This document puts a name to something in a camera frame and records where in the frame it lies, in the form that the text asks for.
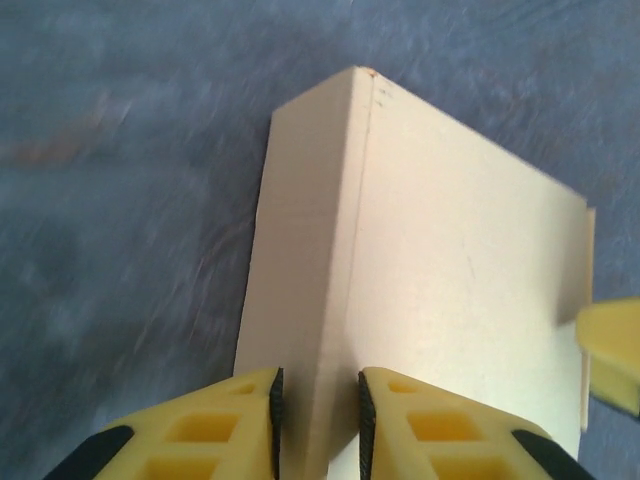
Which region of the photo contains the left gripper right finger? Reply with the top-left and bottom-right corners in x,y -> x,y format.
357,366 -> 597,480

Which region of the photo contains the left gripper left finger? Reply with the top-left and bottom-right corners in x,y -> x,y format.
44,366 -> 285,480

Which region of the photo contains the tan cardboard paper box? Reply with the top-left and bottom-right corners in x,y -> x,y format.
232,64 -> 598,480

